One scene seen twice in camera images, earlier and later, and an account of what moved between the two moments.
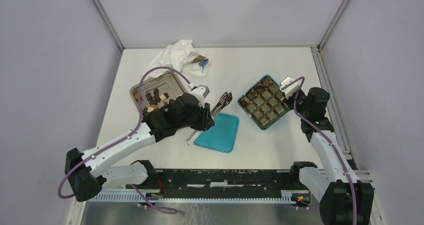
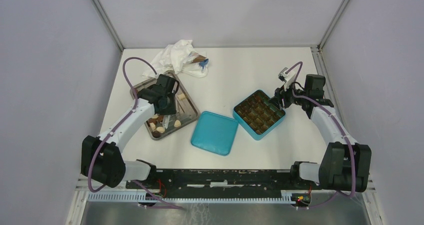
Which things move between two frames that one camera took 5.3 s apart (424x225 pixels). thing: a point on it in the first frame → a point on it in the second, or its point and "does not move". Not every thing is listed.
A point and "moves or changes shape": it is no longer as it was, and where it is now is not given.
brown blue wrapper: x=201 y=60 does not move
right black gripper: x=300 y=92 → x=279 y=94
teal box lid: x=221 y=136 does not move
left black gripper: x=206 y=120 → x=172 y=109
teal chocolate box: x=264 y=102 moves or changes shape
